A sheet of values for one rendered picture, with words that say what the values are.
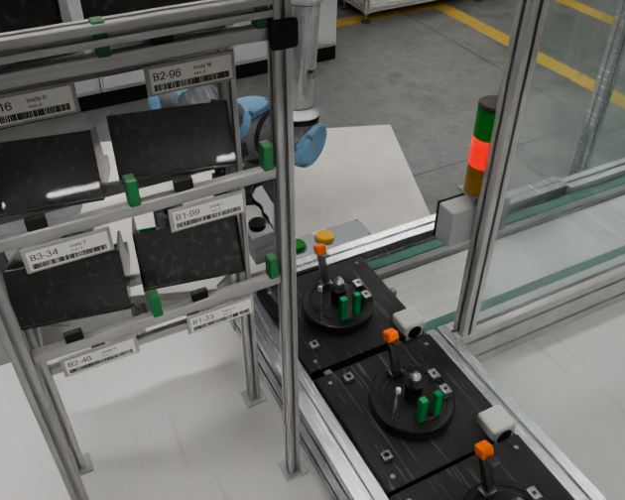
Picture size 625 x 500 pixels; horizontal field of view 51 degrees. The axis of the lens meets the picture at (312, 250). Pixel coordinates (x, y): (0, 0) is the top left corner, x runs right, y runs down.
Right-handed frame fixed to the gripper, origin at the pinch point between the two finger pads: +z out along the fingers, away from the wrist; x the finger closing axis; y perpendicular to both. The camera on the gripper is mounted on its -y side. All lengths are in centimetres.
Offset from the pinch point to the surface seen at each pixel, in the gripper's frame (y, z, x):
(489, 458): -16, 49, -13
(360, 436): -0.6, 38.7, -1.5
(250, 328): 3.6, 15.1, 7.4
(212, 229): -29.3, 8.5, 13.1
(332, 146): 61, -40, -47
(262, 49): 238, -204, -113
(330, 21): 233, -208, -164
